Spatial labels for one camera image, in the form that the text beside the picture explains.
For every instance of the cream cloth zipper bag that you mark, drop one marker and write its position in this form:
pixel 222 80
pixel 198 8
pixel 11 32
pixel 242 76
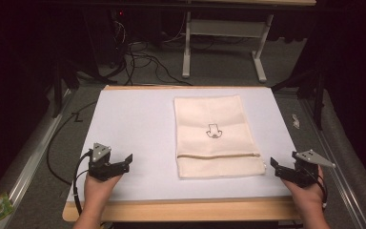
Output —
pixel 216 140

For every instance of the white table mat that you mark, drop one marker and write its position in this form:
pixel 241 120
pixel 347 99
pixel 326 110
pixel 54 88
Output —
pixel 139 127

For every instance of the wooden table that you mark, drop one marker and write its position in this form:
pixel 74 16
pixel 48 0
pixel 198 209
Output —
pixel 187 210

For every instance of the white crumpled scrap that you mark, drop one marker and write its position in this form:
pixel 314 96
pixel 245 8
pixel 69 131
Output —
pixel 295 121

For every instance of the black metal stand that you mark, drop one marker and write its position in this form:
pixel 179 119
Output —
pixel 311 89
pixel 62 86

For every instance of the silver metal floor rail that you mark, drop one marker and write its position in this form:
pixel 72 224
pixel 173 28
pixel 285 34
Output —
pixel 31 156
pixel 330 159

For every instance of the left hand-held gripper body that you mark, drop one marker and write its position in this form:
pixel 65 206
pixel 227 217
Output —
pixel 103 167

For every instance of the person's right hand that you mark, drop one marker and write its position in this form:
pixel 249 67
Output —
pixel 308 197

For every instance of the white metal desk frame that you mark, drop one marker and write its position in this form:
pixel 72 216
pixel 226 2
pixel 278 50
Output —
pixel 225 28

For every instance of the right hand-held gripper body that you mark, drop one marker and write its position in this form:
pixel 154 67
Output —
pixel 306 168

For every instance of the person's left hand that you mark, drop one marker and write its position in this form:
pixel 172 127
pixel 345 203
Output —
pixel 99 191

